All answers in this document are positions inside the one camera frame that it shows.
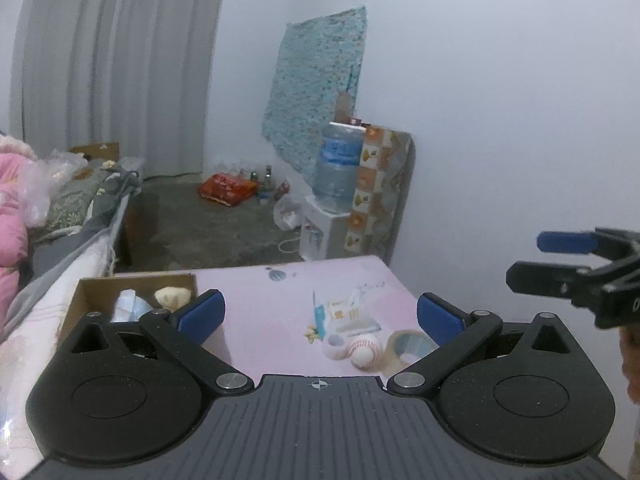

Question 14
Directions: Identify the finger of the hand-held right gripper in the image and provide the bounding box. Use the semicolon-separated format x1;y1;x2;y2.
536;228;627;257
506;260;609;307

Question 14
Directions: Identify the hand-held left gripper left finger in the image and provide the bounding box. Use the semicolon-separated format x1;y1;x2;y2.
67;288;253;397

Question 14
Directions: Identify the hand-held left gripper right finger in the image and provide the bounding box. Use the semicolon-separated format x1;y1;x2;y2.
387;291;573;397

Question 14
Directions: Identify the beige plush toy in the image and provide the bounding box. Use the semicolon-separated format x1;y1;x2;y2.
153;286;194;312

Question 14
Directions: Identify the blue face mask pack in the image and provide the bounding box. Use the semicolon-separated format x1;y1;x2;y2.
110;289;157;324

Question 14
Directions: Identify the person's right hand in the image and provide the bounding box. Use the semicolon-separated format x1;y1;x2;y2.
619;325;640;406

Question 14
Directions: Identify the clear tape roll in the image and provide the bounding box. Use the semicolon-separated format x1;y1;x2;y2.
386;330;437;369

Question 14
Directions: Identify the pink printed tablecloth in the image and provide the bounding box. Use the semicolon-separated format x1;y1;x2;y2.
112;255;437;379

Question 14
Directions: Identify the white baseball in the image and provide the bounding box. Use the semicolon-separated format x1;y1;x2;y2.
348;335;384;371

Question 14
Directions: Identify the blue white tissue pack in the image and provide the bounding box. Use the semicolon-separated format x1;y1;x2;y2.
312;287;384;339

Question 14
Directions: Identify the pink white ball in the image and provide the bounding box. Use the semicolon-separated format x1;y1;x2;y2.
320;334;352;362

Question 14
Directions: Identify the red plastic bag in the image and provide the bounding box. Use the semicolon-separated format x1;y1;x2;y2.
197;172;261;209

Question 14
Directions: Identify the white plastic bag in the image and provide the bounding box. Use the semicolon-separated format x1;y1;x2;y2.
273;195;304;232

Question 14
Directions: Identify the orange floral patterned mattress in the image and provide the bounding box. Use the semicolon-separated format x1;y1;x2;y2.
342;125;417;267

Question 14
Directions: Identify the white water dispenser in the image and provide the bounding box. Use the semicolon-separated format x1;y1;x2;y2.
298;195;352;262

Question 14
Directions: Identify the plastic wrapped bed mattress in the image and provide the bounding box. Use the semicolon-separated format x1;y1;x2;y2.
0;160;146;461

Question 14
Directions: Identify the grey floral blanket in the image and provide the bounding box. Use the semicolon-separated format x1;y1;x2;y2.
30;157;146;242

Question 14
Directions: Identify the blue water jug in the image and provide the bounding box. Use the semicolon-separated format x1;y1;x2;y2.
312;121;367;214

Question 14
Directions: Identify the small brown cardboard box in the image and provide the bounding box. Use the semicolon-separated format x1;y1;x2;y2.
70;141;121;162

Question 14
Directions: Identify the clear plastic bag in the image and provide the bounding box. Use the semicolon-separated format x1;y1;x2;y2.
21;152;89;227

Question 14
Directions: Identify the pink comforter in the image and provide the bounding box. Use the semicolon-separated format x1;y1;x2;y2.
0;132;52;311

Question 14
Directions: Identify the brown cardboard piece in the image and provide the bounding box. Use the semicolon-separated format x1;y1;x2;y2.
334;91;354;124

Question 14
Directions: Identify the grey curtain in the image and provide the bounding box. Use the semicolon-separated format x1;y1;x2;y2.
10;0;232;182

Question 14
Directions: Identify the teal patterned wall cloth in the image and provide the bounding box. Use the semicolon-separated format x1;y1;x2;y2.
261;5;369;177

